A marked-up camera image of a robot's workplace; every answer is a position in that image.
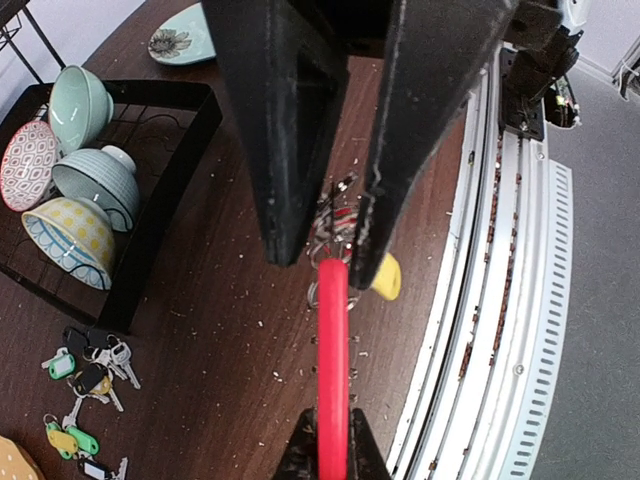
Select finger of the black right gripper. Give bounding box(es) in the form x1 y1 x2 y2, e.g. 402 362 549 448
349 0 518 290
203 1 349 266

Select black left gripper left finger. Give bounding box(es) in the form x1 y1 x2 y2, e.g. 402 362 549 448
272 408 318 480

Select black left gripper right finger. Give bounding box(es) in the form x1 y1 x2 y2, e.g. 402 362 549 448
347 408 391 480

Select yellow tag key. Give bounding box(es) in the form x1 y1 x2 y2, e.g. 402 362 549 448
371 252 402 301

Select large grey red keyring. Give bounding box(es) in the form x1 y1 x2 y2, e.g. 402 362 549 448
316 175 355 479

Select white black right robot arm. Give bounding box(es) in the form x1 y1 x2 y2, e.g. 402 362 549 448
203 1 589 290

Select yellow green tag keys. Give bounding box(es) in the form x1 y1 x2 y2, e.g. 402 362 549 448
43 414 100 460

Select light blue flower plate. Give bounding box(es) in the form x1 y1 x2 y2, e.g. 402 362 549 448
147 2 216 66

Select white tag key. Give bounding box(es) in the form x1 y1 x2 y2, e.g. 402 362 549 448
77 457 129 480

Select green celadon bowl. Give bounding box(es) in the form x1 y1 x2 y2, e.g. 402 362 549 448
48 65 114 155

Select grey blue ribbed bowl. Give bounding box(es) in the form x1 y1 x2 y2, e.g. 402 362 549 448
52 145 140 232

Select black head key bunch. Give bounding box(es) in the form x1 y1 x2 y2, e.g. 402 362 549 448
63 327 141 413

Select green tag key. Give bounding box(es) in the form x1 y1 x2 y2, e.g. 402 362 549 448
41 347 76 380

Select pink patterned bowl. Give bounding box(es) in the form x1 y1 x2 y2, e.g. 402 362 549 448
1 121 61 212

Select blue yellow patterned bowl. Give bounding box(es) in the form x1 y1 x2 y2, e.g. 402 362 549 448
21 197 116 291

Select yellow dotted plate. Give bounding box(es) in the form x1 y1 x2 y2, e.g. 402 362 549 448
0 437 38 480

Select black wire dish rack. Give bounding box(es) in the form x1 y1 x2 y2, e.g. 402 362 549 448
0 0 225 336

